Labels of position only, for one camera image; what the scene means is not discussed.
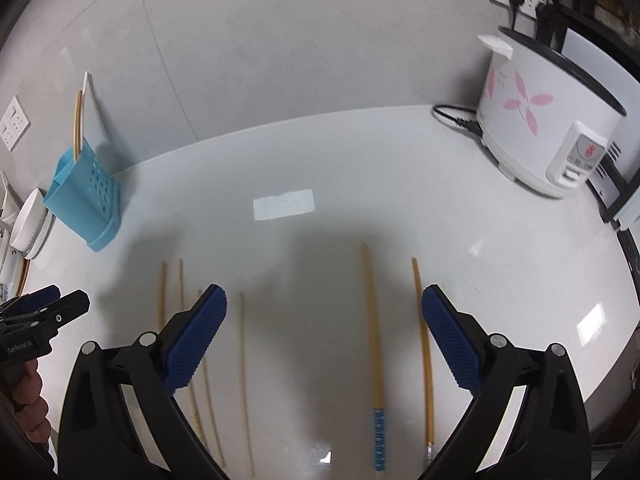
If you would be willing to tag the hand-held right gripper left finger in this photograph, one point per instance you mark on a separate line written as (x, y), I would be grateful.
(195, 345)

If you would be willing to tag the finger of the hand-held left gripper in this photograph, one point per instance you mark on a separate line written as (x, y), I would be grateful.
(35, 299)
(67, 307)

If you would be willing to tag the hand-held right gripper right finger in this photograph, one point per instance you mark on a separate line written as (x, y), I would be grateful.
(450, 345)

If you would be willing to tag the blue plastic utensil holder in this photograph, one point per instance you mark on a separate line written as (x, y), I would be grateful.
(75, 205)

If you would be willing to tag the person's left hand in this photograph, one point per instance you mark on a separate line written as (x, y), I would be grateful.
(32, 400)

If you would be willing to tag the wooden plate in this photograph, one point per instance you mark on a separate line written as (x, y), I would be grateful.
(22, 275)

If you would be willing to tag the white bowl dark rim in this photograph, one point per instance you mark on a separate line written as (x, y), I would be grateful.
(6, 252)

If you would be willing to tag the white plate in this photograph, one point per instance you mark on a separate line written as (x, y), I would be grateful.
(45, 235)

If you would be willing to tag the large white bowl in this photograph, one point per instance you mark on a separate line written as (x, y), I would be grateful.
(27, 217)

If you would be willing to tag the white jug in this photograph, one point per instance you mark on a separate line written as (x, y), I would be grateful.
(6, 200)

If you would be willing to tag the white tape patch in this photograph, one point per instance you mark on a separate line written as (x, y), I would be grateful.
(283, 205)

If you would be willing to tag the white floral rice cooker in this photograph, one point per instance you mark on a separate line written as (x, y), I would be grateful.
(525, 135)

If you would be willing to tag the white microwave oven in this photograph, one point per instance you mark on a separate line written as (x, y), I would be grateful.
(627, 210)

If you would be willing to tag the black metal rack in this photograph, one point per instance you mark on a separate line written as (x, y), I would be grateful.
(600, 0)

